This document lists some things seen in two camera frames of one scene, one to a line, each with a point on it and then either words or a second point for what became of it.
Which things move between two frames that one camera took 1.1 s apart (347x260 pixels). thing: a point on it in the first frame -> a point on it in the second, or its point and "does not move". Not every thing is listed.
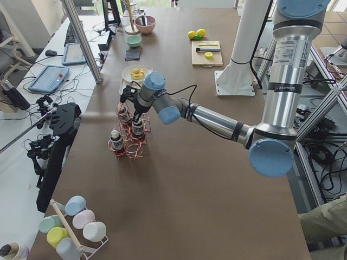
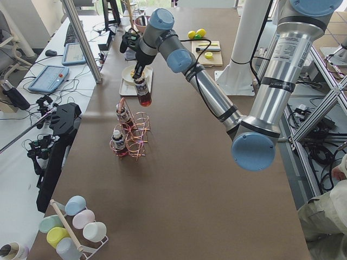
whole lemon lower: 201,32 does not move
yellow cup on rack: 56,234 does not move
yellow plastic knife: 208,44 does not move
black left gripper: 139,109 -> 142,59
